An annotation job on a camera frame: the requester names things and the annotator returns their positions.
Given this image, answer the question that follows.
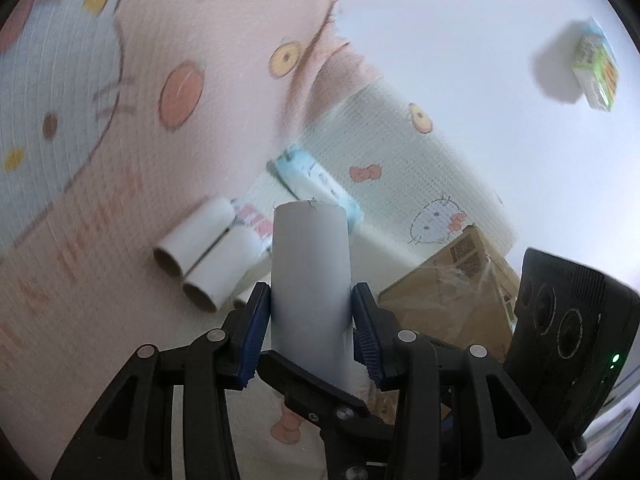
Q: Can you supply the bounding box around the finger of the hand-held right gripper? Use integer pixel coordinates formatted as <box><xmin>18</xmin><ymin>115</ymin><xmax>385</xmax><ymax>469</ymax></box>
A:
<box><xmin>256</xmin><ymin>349</ymin><xmax>396</xmax><ymax>480</ymax></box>

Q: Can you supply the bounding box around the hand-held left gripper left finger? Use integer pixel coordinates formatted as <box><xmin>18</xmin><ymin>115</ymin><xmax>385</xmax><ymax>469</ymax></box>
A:
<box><xmin>52</xmin><ymin>282</ymin><xmax>273</xmax><ymax>480</ymax></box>

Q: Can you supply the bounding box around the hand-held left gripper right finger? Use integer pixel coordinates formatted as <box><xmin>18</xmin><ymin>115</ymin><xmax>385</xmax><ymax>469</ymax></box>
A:
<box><xmin>350</xmin><ymin>282</ymin><xmax>576</xmax><ymax>480</ymax></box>

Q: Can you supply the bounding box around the white paper roll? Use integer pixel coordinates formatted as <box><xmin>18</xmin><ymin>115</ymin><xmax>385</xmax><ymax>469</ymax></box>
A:
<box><xmin>181</xmin><ymin>227</ymin><xmax>273</xmax><ymax>313</ymax></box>
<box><xmin>232</xmin><ymin>280</ymin><xmax>263</xmax><ymax>311</ymax></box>
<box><xmin>270</xmin><ymin>200</ymin><xmax>353</xmax><ymax>393</ymax></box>
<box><xmin>152</xmin><ymin>196</ymin><xmax>237</xmax><ymax>278</ymax></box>

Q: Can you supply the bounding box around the brown cardboard box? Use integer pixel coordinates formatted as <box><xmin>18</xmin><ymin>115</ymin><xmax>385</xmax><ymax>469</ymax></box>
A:
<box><xmin>370</xmin><ymin>225</ymin><xmax>521</xmax><ymax>416</ymax></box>

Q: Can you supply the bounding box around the red and white packet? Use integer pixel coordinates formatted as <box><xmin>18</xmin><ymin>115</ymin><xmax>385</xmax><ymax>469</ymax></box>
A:
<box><xmin>232</xmin><ymin>200</ymin><xmax>275</xmax><ymax>256</ymax></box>

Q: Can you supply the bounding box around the light blue tissue packet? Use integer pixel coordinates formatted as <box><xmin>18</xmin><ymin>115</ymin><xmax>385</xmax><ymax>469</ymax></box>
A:
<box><xmin>267</xmin><ymin>145</ymin><xmax>362</xmax><ymax>233</ymax></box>

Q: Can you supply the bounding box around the pink and cream printed blanket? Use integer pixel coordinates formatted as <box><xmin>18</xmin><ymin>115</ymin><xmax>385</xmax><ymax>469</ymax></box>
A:
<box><xmin>0</xmin><ymin>0</ymin><xmax>518</xmax><ymax>480</ymax></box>

